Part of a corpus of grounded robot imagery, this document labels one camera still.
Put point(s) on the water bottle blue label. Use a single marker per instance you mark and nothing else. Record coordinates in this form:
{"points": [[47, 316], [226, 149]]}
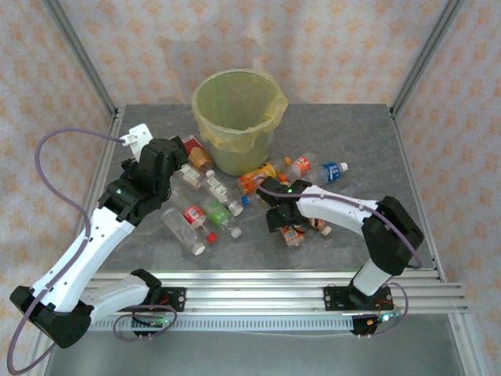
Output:
{"points": [[330, 172]]}

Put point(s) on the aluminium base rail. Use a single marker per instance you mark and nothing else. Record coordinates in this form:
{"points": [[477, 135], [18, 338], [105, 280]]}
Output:
{"points": [[254, 291]]}

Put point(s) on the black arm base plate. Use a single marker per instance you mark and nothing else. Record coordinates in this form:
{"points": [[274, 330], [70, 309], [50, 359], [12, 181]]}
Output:
{"points": [[176, 299], [332, 297]]}

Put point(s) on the orange juice bottle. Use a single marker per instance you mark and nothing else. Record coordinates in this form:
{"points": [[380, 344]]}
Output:
{"points": [[254, 180]]}

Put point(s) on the small bottle beige cap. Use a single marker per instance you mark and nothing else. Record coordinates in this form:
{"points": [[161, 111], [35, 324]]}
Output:
{"points": [[323, 229]]}

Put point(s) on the green plastic bin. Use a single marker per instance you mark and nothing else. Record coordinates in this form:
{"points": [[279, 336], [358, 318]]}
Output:
{"points": [[242, 160]]}

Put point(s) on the aluminium table edge rail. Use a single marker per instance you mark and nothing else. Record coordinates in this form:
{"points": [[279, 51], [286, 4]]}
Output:
{"points": [[105, 156], [416, 188]]}

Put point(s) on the aluminium frame post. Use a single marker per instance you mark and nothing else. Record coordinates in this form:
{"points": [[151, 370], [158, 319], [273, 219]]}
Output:
{"points": [[426, 58], [78, 55]]}

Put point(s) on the yellow plastic bin liner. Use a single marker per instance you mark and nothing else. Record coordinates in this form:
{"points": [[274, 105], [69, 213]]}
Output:
{"points": [[235, 143]]}

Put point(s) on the amber tea bottle red label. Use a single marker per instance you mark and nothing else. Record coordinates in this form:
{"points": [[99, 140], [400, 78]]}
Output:
{"points": [[199, 156]]}

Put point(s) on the clear bottle red orange label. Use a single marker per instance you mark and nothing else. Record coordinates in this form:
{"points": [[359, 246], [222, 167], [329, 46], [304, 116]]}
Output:
{"points": [[302, 164]]}

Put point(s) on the small bottle orange label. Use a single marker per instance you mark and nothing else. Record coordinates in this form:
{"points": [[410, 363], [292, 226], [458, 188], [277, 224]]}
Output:
{"points": [[291, 237]]}

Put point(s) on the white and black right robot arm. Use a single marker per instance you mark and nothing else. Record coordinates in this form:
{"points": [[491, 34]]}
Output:
{"points": [[332, 207]]}

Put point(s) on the grey metal sheet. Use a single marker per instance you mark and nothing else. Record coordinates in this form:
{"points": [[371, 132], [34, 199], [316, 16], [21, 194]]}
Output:
{"points": [[254, 354]]}

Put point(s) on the small lit circuit board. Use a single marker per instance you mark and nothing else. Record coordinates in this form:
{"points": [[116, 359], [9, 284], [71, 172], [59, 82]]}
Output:
{"points": [[152, 322], [381, 319]]}

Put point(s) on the clear bottle white green label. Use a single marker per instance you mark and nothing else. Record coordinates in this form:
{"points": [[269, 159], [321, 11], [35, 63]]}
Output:
{"points": [[218, 188]]}

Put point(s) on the clear unlabelled bottle white cap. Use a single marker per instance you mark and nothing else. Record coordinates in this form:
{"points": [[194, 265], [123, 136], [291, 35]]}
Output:
{"points": [[182, 231]]}

